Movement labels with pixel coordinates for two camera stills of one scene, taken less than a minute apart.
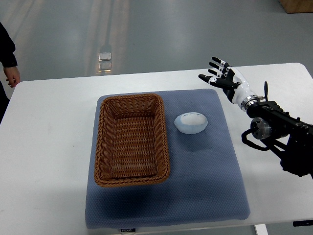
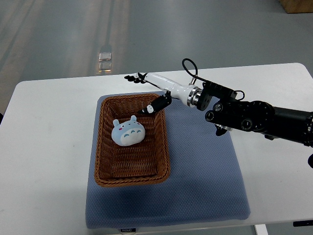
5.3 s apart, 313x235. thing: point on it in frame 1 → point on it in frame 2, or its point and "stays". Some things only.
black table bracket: [303, 223] stays
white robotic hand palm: [243, 91] → [189, 94]
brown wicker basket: [131, 145] stays
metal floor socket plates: [105, 62] stays
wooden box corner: [297, 6] stays
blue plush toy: [190, 123] → [128, 132]
